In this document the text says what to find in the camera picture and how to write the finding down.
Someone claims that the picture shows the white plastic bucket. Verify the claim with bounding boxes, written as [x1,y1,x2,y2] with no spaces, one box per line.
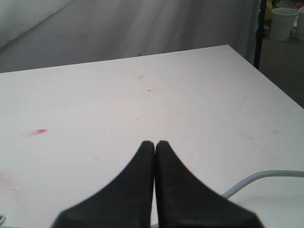
[270,8,299,41]

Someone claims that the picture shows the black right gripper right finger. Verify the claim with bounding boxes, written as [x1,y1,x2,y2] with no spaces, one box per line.
[155,141,264,228]

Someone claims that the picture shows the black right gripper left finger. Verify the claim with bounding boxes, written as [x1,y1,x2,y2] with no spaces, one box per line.
[52,141,155,228]

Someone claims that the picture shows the grey backdrop cloth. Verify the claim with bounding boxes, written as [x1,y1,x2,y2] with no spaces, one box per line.
[0,0,260,73]

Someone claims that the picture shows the white five-outlet power strip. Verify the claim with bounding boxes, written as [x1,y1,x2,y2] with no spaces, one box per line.
[0,214,6,226]

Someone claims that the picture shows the white power cable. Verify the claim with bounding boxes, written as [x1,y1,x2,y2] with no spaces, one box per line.
[220,169,304,199]

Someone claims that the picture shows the black tripod stand pole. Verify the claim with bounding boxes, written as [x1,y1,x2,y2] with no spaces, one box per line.
[253,0,267,70]

